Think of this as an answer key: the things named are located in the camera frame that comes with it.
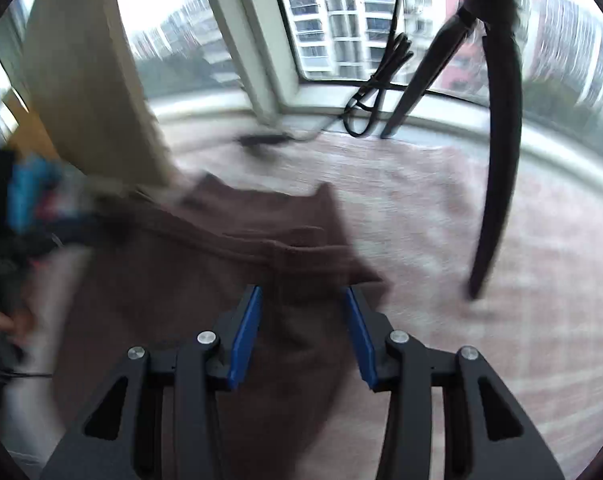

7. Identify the person's left hand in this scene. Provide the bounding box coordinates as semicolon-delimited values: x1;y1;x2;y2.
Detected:
0;304;38;347

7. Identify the black coiled cable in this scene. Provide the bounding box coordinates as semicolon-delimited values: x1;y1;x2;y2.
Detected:
343;0;415;137

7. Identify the pink plaid blanket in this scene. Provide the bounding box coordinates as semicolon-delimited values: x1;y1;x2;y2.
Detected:
166;130;603;480

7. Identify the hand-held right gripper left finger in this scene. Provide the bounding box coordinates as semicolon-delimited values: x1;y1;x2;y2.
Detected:
39;285;263;480

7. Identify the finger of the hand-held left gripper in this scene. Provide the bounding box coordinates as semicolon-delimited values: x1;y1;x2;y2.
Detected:
42;210;132;258

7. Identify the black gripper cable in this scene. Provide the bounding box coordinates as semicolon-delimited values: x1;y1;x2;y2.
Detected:
0;364;53;382

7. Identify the light wooden board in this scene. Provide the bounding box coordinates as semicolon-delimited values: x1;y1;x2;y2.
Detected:
22;0;178;192

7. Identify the brown long-sleeve shirt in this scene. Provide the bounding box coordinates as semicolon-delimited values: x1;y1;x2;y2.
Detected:
52;172;395;480

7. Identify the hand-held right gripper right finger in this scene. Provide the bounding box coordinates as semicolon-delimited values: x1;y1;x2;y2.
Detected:
343;286;565;480

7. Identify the black tripod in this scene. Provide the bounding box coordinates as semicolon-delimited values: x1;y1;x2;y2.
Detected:
380;0;525;302

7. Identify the pine wood panel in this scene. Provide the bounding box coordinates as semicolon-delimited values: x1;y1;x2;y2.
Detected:
0;89;58;162

